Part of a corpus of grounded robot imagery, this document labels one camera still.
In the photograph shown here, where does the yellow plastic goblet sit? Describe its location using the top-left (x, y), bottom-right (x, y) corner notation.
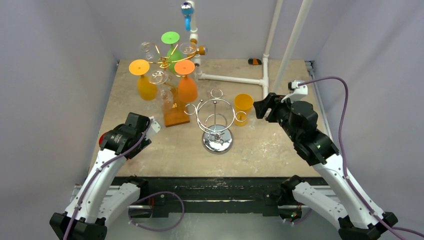
top-left (234, 93), bottom-right (254, 127)

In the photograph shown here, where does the chrome spiral glass rack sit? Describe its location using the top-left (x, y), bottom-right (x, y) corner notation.
top-left (184, 89), bottom-right (248, 155)

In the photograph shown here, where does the orange plastic goblet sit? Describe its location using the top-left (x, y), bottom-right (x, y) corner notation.
top-left (174, 59), bottom-right (198, 103)

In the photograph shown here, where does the clear wine glass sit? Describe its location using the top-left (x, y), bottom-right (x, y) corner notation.
top-left (179, 41), bottom-right (198, 57)
top-left (148, 68), bottom-right (174, 112)

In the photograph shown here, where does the green plastic goblet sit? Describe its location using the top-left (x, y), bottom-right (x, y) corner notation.
top-left (161, 31), bottom-right (184, 74)

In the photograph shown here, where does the yellow-orange plastic goblet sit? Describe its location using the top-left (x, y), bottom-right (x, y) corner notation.
top-left (128, 59), bottom-right (157, 101)

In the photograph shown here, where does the small clear glass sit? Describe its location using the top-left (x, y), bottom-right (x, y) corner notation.
top-left (138, 42), bottom-right (161, 63)

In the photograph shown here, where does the red plastic goblet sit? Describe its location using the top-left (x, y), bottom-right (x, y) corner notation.
top-left (98, 134), bottom-right (105, 146)

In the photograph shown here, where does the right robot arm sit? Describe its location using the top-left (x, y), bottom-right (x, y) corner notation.
top-left (253, 92), bottom-right (398, 240)

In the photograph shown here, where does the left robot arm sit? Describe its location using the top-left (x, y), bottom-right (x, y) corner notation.
top-left (49, 112), bottom-right (161, 240)

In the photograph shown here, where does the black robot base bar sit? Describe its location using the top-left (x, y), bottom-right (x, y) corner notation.
top-left (117, 176), bottom-right (316, 220)

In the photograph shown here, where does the yellow faucet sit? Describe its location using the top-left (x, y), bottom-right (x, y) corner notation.
top-left (190, 38), bottom-right (208, 56)

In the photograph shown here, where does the blue faucet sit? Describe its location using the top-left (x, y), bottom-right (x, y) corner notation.
top-left (180, 1), bottom-right (195, 32)

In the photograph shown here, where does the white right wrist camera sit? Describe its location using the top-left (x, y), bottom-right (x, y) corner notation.
top-left (281, 79), bottom-right (308, 103)

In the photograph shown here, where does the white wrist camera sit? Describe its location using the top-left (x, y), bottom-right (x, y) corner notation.
top-left (281, 79), bottom-right (308, 103)
top-left (145, 116), bottom-right (162, 139)

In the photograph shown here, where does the gold wire wine glass rack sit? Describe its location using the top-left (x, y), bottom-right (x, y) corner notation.
top-left (148, 45), bottom-right (190, 127)

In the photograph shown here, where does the white PVC pipe frame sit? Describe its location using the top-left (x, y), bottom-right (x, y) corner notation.
top-left (189, 0), bottom-right (284, 98)

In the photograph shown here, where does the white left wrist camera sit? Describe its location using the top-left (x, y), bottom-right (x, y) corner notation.
top-left (145, 116), bottom-right (162, 139)

